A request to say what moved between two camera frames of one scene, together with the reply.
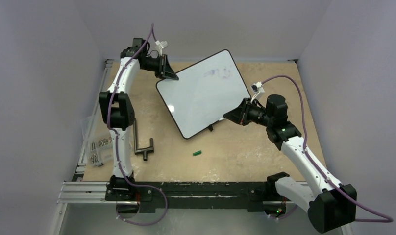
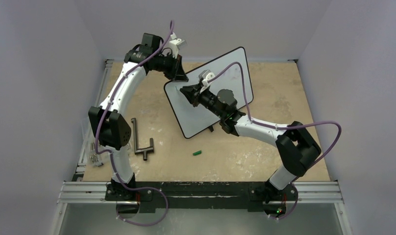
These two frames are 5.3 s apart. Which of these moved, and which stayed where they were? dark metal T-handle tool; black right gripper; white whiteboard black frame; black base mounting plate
Moved: white whiteboard black frame; black right gripper
Stayed: black base mounting plate; dark metal T-handle tool
